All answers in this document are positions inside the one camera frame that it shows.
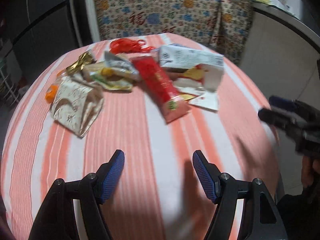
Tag floral white paper box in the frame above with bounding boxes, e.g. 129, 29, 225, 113
50, 76, 104, 138

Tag orange snack wrapper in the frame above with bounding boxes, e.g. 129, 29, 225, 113
45, 70, 66, 103

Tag silver yellow snack bag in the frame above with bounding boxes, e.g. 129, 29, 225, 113
82, 51, 141, 92

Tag red long snack packet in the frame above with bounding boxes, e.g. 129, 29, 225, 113
131, 56, 190, 124

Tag white milk carton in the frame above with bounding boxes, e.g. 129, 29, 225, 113
158, 44, 224, 69

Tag gold foil wrapper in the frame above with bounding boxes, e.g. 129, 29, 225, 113
66, 50, 96, 75

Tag red plastic bag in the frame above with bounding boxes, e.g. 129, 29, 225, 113
110, 38, 155, 55

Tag person's right hand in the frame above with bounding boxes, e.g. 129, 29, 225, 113
301, 156, 320, 188

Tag striped pink white tablecloth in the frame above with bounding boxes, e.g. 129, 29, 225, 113
1, 47, 279, 239

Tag patterned fabric cover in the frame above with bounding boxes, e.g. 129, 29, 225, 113
94, 0, 253, 64

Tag dark refrigerator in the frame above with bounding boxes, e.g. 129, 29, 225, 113
1, 0, 80, 83

